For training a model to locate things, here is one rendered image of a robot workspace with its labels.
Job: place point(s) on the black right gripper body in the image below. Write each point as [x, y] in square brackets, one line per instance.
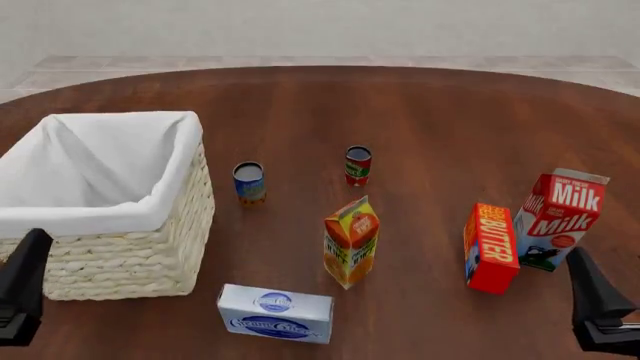
[607, 337]

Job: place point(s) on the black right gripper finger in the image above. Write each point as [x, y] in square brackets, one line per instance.
[595, 288]

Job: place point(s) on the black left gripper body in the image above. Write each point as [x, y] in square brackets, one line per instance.
[15, 330]

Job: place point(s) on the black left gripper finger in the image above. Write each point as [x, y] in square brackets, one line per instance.
[22, 270]

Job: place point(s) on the white wicker basket with liner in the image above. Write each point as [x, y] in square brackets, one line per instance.
[125, 240]

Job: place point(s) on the orange juice carton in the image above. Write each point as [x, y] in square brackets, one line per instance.
[350, 243]

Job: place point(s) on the red and white milk carton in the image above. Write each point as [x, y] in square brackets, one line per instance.
[555, 221]

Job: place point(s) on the red butter box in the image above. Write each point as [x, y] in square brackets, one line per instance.
[492, 251]

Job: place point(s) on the blue and orange tin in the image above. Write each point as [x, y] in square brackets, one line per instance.
[250, 187]

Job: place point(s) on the white cream cheese box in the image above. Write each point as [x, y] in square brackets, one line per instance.
[275, 315]

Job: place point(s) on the red and green tin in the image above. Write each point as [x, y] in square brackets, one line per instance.
[358, 168]

